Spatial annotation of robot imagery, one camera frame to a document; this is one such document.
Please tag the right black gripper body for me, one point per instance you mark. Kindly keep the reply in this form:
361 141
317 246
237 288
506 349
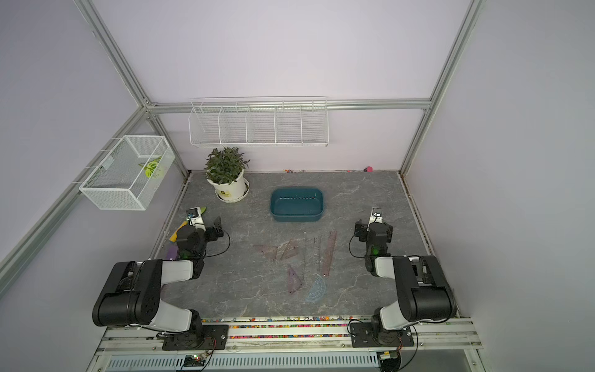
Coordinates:
362 230

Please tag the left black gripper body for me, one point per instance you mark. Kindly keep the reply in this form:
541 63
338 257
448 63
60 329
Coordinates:
210 232

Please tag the pink long triangle ruler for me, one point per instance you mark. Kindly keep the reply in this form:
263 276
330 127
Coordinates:
267 251

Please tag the blue protractor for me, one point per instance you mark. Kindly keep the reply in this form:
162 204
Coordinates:
317 290

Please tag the pink small triangle ruler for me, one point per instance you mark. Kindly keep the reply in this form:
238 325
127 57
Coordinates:
289 250

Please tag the clear straight ruler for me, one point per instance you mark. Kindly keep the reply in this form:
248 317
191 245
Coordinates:
304 247

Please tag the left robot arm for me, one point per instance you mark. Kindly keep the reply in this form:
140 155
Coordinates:
131 296

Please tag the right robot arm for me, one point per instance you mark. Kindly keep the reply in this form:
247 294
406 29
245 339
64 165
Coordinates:
423 292

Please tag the teal plastic storage box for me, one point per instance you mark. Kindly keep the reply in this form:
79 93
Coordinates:
297 204

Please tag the green yellow toy shovel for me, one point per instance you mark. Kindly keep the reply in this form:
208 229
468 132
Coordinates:
173 238

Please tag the purple pink toy spatula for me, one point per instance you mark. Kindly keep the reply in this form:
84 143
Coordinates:
172 253

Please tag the potted green plant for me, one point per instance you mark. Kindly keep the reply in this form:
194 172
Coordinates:
224 171

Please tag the green toy in basket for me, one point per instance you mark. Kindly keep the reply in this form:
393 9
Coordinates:
153 169

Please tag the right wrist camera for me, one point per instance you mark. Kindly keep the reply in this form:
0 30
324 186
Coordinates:
376 216

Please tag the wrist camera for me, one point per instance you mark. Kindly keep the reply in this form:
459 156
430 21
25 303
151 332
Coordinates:
194 218
376 216

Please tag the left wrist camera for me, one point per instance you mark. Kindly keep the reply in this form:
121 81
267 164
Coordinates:
194 218

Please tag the white wire side basket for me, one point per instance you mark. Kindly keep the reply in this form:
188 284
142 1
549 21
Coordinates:
118 182

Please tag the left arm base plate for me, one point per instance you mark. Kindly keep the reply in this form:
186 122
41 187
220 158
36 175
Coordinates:
195 337

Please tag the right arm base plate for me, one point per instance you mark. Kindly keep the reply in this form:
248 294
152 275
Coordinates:
381 335

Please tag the white wire wall shelf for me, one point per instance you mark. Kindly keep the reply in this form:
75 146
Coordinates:
268 121

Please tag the aluminium rail front frame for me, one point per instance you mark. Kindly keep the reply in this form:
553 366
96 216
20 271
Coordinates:
297 344

